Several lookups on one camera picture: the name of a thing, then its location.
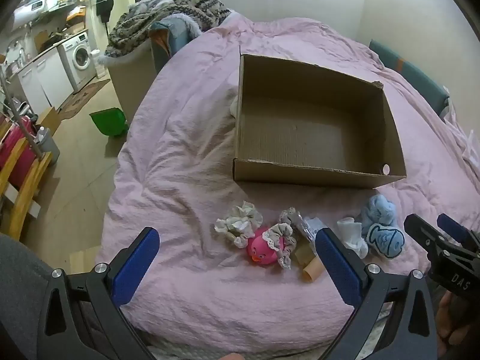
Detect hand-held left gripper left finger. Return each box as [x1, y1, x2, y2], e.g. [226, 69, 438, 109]
[37, 227, 161, 360]

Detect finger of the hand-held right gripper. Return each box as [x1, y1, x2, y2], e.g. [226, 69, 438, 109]
[436, 213, 480, 252]
[404, 214, 441, 257]

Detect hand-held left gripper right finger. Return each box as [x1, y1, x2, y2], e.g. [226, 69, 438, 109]
[315, 227, 439, 360]

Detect white sock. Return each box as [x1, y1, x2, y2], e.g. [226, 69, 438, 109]
[336, 217, 369, 259]

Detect blue fish plush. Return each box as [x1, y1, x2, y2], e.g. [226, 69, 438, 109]
[364, 223, 406, 259]

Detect grey lace scrunchie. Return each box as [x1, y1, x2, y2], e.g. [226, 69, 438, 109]
[262, 208, 301, 271]

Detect pink rubber duck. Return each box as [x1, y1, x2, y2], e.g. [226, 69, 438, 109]
[245, 227, 283, 267]

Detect white ruffled scrunchie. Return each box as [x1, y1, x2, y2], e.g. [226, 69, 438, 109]
[214, 201, 264, 249]

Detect person's right hand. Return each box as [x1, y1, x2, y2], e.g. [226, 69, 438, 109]
[435, 290, 480, 354]

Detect beige small tube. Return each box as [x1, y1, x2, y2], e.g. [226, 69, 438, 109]
[302, 259, 325, 283]

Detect light wooden board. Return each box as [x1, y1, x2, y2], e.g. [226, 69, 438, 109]
[68, 248, 101, 275]

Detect white crumpled sheet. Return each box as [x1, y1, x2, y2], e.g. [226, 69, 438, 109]
[443, 99, 480, 162]

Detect person's grey clothing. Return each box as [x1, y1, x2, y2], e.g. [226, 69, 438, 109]
[0, 232, 98, 360]

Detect pink bed blanket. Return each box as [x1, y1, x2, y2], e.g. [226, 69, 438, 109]
[95, 17, 480, 349]

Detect yellow wooden chair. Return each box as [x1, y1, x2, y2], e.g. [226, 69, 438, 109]
[0, 135, 53, 241]

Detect green plastic bin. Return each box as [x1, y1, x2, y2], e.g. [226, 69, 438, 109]
[89, 107, 129, 138]

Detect grey trash bin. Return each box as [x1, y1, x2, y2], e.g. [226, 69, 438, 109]
[35, 127, 61, 166]

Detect teal headboard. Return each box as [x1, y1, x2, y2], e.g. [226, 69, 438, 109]
[368, 38, 450, 116]

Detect small cardboard floor box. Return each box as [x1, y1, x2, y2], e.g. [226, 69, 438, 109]
[35, 106, 63, 136]

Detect pink suitcase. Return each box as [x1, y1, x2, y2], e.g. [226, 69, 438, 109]
[0, 114, 39, 189]

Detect brown patterned rug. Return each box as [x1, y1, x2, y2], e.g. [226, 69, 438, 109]
[59, 78, 112, 119]

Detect beige armchair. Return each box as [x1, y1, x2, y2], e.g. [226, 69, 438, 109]
[108, 43, 159, 122]

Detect white kitchen cabinets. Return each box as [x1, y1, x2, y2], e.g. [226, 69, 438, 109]
[18, 48, 74, 110]

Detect white washing machine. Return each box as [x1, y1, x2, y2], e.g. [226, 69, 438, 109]
[59, 31, 99, 85]

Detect striped knit blanket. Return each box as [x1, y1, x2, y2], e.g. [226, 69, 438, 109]
[104, 0, 232, 59]

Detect dark hanging garment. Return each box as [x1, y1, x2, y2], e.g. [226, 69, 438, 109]
[96, 0, 115, 24]

